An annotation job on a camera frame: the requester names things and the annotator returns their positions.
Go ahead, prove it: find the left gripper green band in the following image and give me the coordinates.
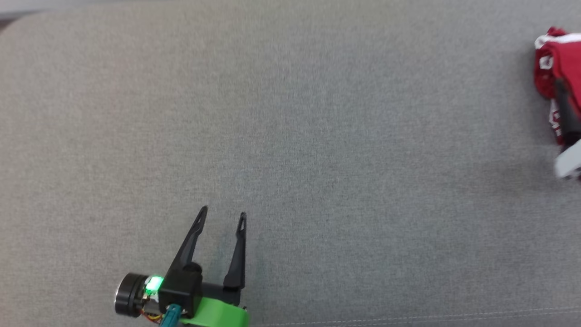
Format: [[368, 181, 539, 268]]
[[165, 206, 250, 327]]

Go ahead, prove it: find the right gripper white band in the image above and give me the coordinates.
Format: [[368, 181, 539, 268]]
[[554, 79, 581, 180]]

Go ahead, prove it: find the red shorts white trim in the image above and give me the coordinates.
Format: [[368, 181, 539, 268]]
[[533, 27, 581, 107]]

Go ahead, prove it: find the grey fabric sofa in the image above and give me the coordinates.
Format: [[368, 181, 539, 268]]
[[0, 0, 581, 327]]

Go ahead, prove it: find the teal cable connector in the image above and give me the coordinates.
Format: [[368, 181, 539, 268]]
[[159, 305, 183, 327]]

